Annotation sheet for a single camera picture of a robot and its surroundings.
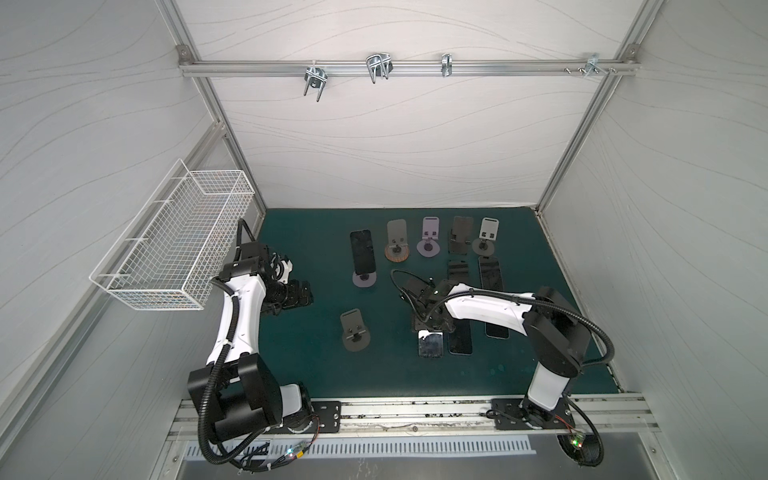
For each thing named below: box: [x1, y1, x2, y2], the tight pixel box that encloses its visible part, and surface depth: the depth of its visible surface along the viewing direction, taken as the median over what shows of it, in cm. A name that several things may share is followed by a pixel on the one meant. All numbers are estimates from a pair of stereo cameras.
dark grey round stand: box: [340, 308, 371, 352], surface depth 84 cm
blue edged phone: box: [448, 319, 473, 355], surface depth 86 cm
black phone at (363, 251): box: [350, 229, 377, 274], surface depth 95 cm
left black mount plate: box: [264, 400, 342, 434], surface depth 74 cm
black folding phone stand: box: [448, 216, 473, 255], surface depth 106 cm
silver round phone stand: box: [472, 217, 499, 257], surface depth 106 cm
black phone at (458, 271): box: [447, 260, 469, 283], surface depth 106 cm
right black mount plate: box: [491, 397, 576, 430], surface depth 74 cm
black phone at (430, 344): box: [418, 330, 444, 358], surface depth 85 cm
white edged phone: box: [478, 256, 504, 291], surface depth 105 cm
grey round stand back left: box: [352, 271, 377, 288], surface depth 102 cm
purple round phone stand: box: [416, 216, 441, 258], surface depth 106 cm
